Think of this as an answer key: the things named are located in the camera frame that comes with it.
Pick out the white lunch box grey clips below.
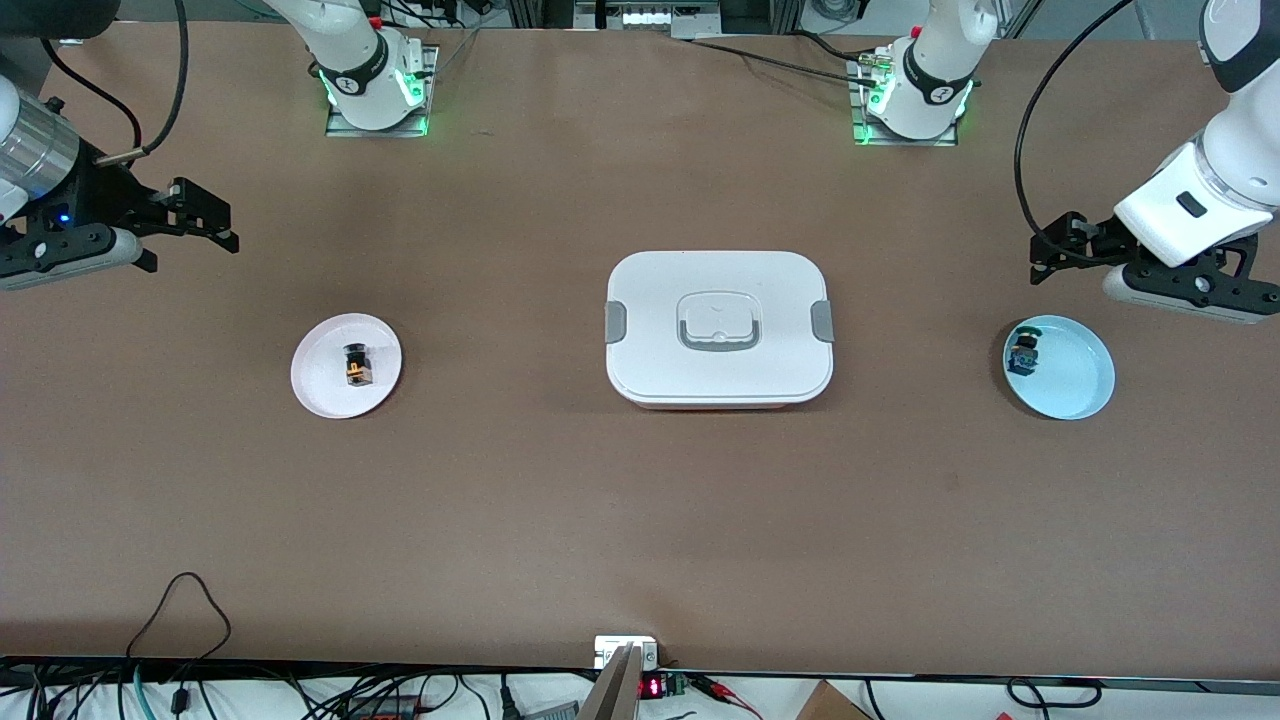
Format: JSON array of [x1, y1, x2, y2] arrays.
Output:
[[605, 250, 834, 411]]

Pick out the small white socket box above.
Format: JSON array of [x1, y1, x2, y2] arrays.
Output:
[[594, 636, 659, 670]]

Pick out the small black blue part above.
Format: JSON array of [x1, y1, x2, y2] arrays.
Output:
[[1006, 326, 1043, 376]]

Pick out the light blue round plate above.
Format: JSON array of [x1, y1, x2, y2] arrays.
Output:
[[1003, 315, 1116, 421]]

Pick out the pink round plate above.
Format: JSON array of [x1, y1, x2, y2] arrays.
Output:
[[291, 314, 404, 419]]

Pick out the grey device with white lights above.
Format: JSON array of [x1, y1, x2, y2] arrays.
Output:
[[575, 0, 697, 39]]

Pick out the brown cardboard piece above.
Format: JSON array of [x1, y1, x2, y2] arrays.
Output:
[[795, 680, 873, 720]]

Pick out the grey aluminium bar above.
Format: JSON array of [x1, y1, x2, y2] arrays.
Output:
[[578, 645, 644, 720]]

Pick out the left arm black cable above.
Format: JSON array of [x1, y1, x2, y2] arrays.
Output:
[[1014, 0, 1137, 239]]

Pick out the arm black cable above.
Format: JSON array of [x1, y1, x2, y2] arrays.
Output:
[[1014, 0, 1137, 239], [40, 0, 191, 167]]

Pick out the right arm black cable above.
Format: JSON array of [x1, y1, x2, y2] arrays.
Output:
[[40, 0, 191, 167]]

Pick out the looped thin black cable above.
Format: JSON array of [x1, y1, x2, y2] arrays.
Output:
[[125, 572, 233, 663]]

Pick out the long black table cable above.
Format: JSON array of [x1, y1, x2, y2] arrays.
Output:
[[688, 36, 883, 85]]

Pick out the black oval cable loop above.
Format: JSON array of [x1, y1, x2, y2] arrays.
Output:
[[1005, 678, 1103, 709]]

